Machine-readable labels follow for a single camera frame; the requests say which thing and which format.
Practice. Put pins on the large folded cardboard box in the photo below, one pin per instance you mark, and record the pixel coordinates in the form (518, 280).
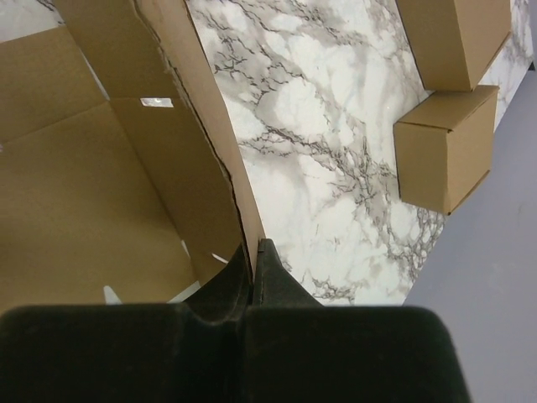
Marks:
(455, 42)

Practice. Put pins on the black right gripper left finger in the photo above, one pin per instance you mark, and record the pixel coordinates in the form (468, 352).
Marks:
(160, 352)

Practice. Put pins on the brown cardboard box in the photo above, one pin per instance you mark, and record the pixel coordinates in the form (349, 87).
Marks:
(120, 171)

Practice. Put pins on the small folded cardboard box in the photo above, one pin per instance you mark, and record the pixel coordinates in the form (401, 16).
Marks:
(444, 148)

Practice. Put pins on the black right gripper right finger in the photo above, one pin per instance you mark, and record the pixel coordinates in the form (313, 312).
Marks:
(294, 349)

